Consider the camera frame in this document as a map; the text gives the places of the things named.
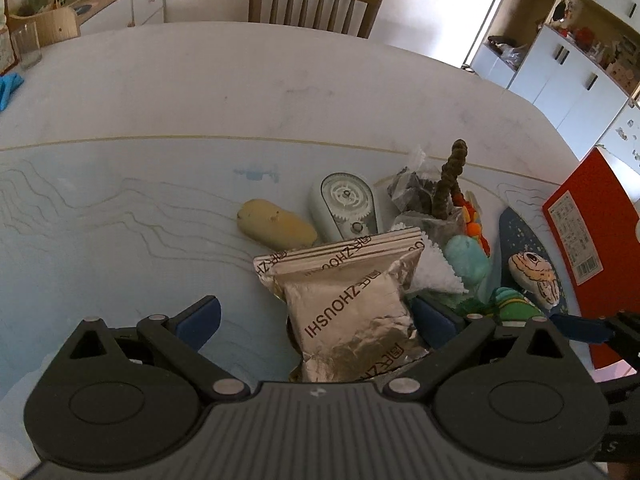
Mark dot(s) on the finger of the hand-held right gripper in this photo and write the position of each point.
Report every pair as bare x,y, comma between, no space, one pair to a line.
582,328

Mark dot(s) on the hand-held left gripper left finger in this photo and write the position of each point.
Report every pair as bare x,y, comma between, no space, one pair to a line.
200,317

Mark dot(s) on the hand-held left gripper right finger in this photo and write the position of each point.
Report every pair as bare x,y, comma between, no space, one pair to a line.
435,320

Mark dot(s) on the white serrated edge packet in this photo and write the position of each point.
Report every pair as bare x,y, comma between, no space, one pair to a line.
435,270

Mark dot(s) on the teal plush toy orange spikes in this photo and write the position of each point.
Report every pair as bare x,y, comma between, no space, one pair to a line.
465,257

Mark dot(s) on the green turtle plush toy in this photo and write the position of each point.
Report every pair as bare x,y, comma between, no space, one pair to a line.
532,275

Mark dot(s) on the silver foil snack packet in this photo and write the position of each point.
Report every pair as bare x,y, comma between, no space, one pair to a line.
345,310

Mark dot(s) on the red and white cardboard box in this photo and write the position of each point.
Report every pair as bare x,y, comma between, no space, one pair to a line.
595,210

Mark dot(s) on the yellowish potato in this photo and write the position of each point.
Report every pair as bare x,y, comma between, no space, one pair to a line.
275,225

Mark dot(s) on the clear plastic bag dark contents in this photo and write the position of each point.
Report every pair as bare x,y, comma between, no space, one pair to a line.
410,190

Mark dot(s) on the pale green correction tape dispenser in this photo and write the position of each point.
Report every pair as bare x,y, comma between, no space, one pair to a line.
345,200

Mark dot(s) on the light blue table mat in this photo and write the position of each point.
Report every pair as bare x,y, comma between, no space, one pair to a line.
125,235

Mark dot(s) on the white hallway cabinet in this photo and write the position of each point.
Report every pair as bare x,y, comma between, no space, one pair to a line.
565,75

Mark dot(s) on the grey plastic bag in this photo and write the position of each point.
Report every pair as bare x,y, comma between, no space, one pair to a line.
511,54

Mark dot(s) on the red ornament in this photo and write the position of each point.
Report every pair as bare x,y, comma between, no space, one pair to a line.
584,36

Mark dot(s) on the blue cloth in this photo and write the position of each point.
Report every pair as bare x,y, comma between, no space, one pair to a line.
7,87

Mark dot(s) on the wooden sideboard white drawers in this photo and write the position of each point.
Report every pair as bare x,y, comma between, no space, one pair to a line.
145,2

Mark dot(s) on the clear drinking glass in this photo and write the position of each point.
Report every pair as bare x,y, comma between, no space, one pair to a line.
25,45

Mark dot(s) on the light wooden chair back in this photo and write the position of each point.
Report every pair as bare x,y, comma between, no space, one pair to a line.
50,27

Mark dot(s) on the printed carton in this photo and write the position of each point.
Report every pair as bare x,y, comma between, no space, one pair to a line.
5,50

